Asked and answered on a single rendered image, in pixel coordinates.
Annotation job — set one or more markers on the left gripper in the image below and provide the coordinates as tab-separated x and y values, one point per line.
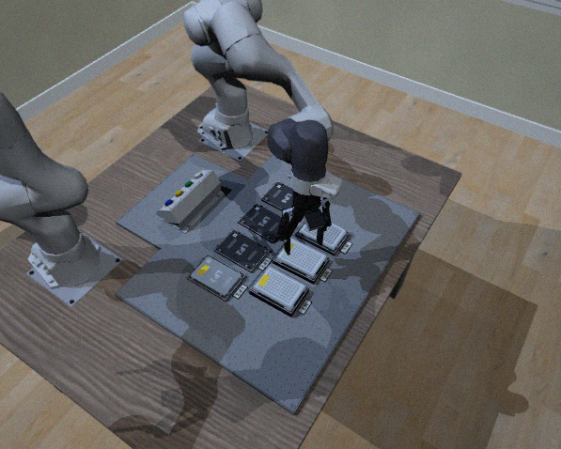
300	203

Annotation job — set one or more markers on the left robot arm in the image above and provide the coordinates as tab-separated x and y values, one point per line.
241	51

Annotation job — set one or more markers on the grey operator panel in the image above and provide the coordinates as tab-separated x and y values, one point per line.
192	201

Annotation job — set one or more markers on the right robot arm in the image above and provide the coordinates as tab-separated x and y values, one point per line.
54	188

